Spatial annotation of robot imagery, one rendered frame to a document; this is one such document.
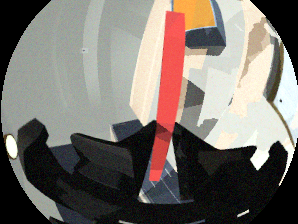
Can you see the red rectangular lid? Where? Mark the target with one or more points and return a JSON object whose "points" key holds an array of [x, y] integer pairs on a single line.
{"points": [[170, 87]]}

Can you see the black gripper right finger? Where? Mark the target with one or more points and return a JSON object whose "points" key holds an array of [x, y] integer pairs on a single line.
{"points": [[198, 162]]}

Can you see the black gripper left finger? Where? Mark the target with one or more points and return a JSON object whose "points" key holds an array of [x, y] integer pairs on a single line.
{"points": [[130, 155]]}

